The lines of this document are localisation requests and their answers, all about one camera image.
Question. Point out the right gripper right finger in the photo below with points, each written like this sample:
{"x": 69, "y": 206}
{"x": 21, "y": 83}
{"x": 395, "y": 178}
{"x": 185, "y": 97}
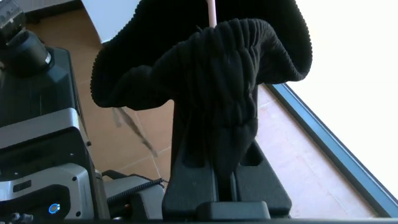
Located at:
{"x": 264, "y": 186}

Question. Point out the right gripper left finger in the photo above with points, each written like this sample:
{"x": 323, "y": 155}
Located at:
{"x": 189, "y": 186}

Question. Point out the black shorts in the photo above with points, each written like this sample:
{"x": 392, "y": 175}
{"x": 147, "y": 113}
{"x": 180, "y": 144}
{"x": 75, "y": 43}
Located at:
{"x": 217, "y": 62}

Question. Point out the pink clothes hanger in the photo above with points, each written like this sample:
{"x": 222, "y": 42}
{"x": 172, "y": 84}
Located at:
{"x": 211, "y": 12}

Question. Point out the window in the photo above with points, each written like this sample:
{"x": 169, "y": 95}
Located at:
{"x": 326, "y": 140}

